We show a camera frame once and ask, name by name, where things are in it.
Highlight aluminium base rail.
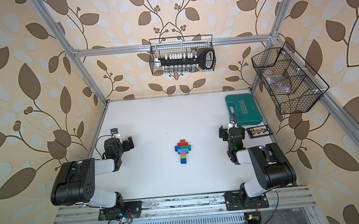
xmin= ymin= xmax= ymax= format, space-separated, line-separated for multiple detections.
xmin=53 ymin=186 xmax=317 ymax=224

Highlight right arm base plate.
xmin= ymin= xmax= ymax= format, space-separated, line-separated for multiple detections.
xmin=224 ymin=192 xmax=269 ymax=211

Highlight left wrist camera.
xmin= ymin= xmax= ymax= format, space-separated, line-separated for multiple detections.
xmin=110 ymin=128 xmax=121 ymax=139

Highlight small electronics board right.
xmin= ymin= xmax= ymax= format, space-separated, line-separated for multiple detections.
xmin=244 ymin=212 xmax=262 ymax=224

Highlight black wire basket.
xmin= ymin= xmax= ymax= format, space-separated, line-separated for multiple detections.
xmin=251 ymin=42 xmax=329 ymax=114
xmin=149 ymin=34 xmax=216 ymax=76

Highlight aluminium frame post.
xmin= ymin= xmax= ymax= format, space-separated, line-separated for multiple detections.
xmin=270 ymin=0 xmax=292 ymax=39

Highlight black wire basket right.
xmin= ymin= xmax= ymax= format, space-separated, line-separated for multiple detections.
xmin=251 ymin=42 xmax=329 ymax=114

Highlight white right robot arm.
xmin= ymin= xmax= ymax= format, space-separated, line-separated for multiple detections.
xmin=218 ymin=125 xmax=297 ymax=201

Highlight plastic bag in basket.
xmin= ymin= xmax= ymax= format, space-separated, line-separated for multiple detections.
xmin=262 ymin=70 xmax=292 ymax=95

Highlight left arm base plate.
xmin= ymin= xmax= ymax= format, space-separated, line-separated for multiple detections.
xmin=98 ymin=200 xmax=143 ymax=221

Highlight light blue lego brick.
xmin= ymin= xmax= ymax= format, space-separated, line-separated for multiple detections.
xmin=177 ymin=149 xmax=189 ymax=155

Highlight black socket set holder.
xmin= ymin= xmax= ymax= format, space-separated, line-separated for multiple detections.
xmin=150 ymin=48 xmax=216 ymax=74

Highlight green plastic tool case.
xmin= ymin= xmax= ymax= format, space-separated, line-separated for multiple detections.
xmin=225 ymin=93 xmax=263 ymax=126

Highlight red lego brick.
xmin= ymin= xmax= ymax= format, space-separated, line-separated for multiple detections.
xmin=178 ymin=142 xmax=189 ymax=147

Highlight black wire basket centre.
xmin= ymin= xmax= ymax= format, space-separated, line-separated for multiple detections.
xmin=149 ymin=34 xmax=216 ymax=76

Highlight dark green lego brick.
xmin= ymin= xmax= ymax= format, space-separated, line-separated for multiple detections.
xmin=180 ymin=145 xmax=191 ymax=151

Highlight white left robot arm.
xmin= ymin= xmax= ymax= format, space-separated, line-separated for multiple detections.
xmin=50 ymin=137 xmax=134 ymax=209

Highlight horizontal aluminium frame bar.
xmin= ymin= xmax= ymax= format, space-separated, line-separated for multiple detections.
xmin=73 ymin=33 xmax=273 ymax=59

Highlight black charging board with connectors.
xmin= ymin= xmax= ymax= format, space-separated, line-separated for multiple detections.
xmin=246 ymin=125 xmax=273 ymax=139

